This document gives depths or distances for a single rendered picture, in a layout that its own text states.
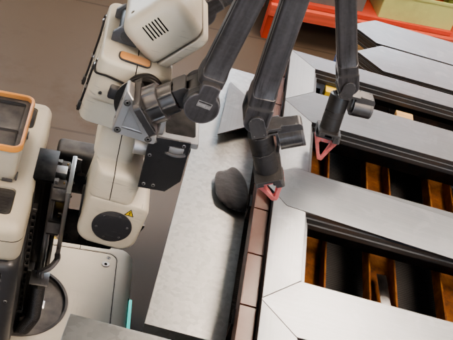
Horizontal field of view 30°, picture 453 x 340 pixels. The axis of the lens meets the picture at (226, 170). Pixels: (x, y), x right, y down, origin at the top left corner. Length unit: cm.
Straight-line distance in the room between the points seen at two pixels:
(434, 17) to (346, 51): 278
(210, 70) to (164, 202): 175
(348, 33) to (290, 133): 47
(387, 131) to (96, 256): 101
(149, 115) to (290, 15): 37
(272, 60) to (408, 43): 159
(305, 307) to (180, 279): 37
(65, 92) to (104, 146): 188
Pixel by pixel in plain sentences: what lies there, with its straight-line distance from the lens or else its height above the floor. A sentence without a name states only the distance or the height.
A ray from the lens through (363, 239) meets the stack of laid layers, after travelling 228.
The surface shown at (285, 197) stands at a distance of 227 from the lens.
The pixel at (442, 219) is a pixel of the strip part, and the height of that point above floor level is 85.
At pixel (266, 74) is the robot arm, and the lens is 179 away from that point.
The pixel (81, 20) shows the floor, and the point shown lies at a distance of 458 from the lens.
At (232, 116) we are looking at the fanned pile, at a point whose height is 72.
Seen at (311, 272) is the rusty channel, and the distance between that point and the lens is 234.
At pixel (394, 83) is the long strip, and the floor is 85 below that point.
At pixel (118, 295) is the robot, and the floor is 28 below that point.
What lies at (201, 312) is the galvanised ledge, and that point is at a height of 68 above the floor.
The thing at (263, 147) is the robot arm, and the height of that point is 115.
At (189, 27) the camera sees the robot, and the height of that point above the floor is 133.
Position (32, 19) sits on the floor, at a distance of 451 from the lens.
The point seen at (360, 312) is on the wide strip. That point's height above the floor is 85.
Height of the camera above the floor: 221
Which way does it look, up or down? 36 degrees down
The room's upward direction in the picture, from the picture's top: 18 degrees clockwise
